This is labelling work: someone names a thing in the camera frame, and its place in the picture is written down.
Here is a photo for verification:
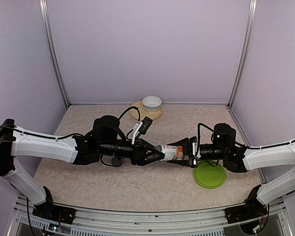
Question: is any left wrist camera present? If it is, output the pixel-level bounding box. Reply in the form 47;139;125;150
131;117;153;144

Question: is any aluminium frame post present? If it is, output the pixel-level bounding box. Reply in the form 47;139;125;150
228;0;257;110
39;0;71;109

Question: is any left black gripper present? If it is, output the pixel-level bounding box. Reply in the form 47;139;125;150
99;139;165;166

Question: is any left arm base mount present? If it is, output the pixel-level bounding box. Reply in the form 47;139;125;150
32;186;76;225

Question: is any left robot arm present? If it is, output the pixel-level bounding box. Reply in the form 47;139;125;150
0;115;165;219

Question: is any orange pill bottle grey cap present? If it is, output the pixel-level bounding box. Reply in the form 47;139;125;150
155;145;187;161

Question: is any beige round plate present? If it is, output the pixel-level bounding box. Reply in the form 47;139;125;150
129;100;162;120

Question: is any green round plate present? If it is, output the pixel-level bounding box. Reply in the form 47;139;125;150
193;161;226;189

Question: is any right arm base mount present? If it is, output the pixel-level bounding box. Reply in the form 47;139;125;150
224;184;268;224

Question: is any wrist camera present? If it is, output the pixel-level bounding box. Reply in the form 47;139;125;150
189;143;198;168
131;117;153;144

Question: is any white ceramic bowl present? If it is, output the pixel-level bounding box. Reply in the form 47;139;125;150
142;96;162;111

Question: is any right aluminium frame post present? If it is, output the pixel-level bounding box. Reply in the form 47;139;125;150
228;0;257;110

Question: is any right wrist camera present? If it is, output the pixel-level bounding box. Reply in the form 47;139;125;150
189;143;198;168

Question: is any grey round bottle cap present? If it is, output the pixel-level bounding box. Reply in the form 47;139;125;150
111;157;124;167

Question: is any front aluminium rail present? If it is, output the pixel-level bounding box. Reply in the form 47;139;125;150
8;195;290;236

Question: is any left aluminium frame post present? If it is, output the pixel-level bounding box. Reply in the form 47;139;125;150
39;0;71;109

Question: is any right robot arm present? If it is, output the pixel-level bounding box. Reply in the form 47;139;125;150
169;123;295;218

